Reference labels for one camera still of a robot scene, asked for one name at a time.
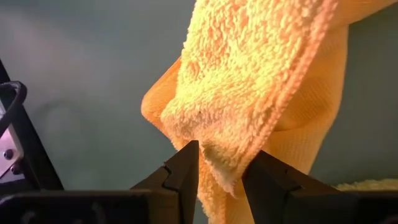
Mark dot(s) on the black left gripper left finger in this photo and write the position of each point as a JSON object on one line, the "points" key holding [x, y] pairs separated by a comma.
{"points": [[180, 186]]}

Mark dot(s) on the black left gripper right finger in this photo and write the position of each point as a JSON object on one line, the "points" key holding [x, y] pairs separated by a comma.
{"points": [[273, 196]]}

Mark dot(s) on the lime green microfiber towel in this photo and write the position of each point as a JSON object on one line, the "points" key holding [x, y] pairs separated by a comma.
{"points": [[373, 185]]}

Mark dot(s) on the orange microfiber towel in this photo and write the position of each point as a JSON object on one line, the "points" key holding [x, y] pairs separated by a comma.
{"points": [[242, 77]]}

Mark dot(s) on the green table mat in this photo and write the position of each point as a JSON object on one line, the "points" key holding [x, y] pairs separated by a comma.
{"points": [[93, 77]]}

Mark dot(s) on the silver mounting bracket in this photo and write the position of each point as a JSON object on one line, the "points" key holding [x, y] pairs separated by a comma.
{"points": [[7, 146]]}

